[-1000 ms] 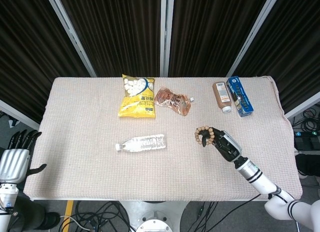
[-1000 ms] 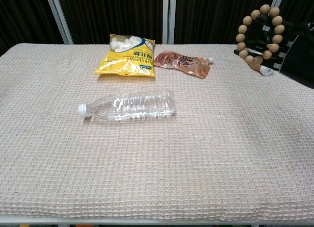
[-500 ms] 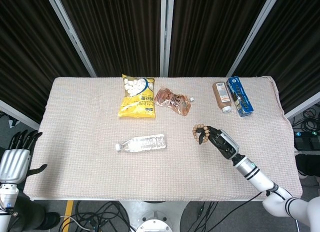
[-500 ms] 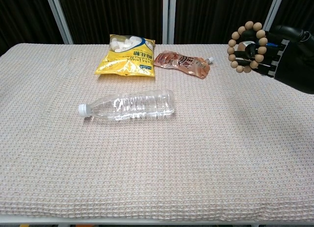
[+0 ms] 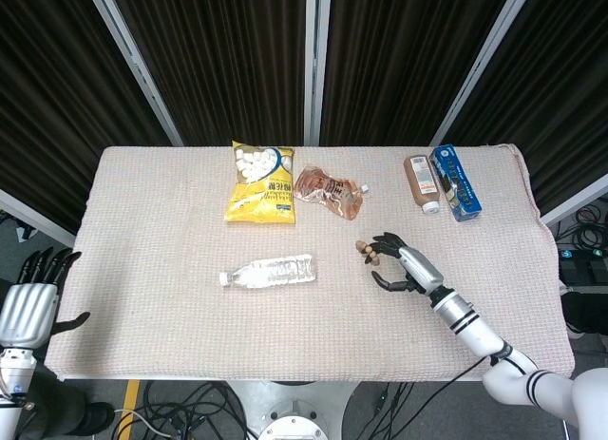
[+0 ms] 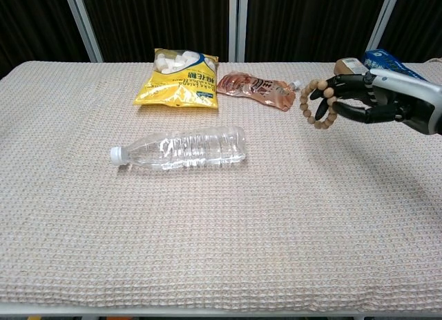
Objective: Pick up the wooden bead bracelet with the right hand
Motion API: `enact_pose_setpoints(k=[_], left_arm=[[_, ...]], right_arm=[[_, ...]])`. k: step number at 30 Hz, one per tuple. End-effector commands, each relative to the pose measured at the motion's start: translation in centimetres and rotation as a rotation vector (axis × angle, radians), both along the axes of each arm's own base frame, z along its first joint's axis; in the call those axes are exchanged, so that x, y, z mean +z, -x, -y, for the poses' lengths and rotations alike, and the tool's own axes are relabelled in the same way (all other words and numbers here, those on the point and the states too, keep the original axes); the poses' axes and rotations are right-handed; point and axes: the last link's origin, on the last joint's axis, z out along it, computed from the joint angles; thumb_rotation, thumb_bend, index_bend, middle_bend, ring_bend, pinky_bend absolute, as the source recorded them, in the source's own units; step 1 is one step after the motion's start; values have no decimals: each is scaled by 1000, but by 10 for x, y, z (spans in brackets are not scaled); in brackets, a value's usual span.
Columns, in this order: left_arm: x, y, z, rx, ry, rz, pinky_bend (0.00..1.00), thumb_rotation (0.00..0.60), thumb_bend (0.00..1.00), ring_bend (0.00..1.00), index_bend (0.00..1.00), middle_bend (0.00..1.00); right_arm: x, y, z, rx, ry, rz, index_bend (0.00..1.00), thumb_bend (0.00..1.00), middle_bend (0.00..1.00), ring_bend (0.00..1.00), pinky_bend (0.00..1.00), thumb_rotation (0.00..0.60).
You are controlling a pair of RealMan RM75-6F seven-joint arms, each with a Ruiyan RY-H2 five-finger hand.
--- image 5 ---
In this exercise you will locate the brown spouted sauce pouch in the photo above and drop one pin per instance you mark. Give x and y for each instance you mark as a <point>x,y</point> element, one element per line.
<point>328,190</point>

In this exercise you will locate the grey metal frame post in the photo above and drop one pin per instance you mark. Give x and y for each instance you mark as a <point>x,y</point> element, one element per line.
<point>480,64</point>
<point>135,64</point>
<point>317,64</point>

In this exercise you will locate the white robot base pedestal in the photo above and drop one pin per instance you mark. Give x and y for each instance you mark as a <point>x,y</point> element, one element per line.
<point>299,411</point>

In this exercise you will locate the beige waffle table cloth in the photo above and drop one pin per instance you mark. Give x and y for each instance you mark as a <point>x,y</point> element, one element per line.
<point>190,292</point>

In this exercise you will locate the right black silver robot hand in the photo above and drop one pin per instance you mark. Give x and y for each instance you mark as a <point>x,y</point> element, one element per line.
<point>420,269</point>

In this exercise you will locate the yellow marshmallow bag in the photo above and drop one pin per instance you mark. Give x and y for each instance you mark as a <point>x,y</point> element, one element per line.
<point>261,197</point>

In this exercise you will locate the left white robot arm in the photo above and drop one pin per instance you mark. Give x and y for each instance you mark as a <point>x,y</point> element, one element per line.
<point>14,378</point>

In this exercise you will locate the grey metal frame rail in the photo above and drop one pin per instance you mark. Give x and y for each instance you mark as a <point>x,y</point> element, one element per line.
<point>33,216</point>
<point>575,200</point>

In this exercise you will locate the blue rectangular carton box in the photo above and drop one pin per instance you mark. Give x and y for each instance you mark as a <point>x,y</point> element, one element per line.
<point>456,183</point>

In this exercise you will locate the brown bottle white cap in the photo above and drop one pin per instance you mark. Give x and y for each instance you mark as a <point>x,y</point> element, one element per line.
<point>420,183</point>

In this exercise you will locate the black pleated curtain panel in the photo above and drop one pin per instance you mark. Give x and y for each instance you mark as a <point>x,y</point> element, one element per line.
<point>223,64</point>
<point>560,102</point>
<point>404,64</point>
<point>57,102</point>

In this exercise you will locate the clear plastic water bottle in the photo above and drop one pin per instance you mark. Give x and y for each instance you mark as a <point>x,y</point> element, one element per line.
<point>275,271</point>

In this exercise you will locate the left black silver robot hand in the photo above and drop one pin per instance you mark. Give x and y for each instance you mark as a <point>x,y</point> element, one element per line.
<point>28,314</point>

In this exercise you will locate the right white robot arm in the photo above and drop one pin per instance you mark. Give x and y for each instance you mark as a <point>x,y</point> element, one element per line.
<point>475,328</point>

